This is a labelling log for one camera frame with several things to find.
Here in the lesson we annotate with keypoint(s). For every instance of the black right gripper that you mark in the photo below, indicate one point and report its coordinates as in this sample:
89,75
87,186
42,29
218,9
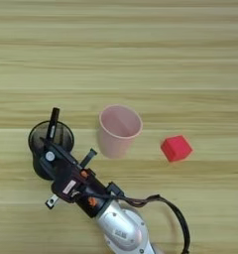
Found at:
97,195

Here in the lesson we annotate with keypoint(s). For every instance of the black mesh pen holder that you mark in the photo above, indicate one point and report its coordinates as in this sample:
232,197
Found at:
64,135

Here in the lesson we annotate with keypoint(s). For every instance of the red cube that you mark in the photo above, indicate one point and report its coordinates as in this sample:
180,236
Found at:
176,149

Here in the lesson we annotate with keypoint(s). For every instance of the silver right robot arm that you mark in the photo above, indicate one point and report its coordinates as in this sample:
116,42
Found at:
124,228

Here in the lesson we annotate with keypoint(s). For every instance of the black box with white label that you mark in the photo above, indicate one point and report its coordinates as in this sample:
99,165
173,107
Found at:
69,187

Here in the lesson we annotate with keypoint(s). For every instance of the black marker pen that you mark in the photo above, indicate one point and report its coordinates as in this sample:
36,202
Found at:
53,124

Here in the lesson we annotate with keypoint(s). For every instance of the pink plastic cup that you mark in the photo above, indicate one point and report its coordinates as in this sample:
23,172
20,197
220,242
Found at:
116,145

